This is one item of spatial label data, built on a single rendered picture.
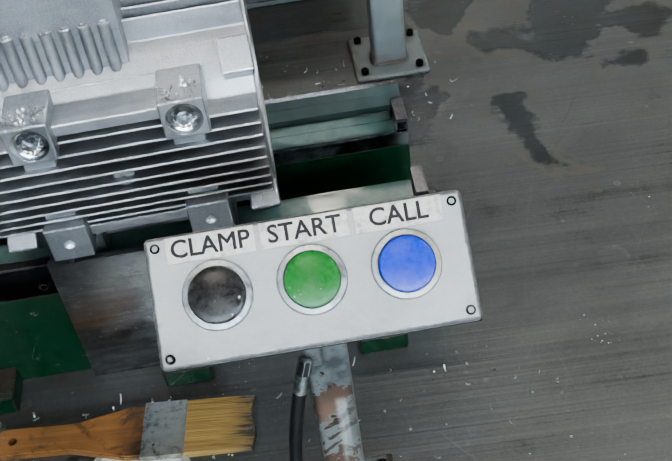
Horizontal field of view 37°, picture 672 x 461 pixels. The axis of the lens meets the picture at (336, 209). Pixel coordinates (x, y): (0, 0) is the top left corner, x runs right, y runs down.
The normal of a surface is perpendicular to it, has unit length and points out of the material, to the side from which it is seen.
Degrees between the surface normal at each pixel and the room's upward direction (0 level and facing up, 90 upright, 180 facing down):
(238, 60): 45
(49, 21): 90
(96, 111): 0
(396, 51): 90
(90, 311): 90
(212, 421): 1
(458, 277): 40
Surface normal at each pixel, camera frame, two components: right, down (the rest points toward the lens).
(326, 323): 0.00, -0.12
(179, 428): -0.11, -0.72
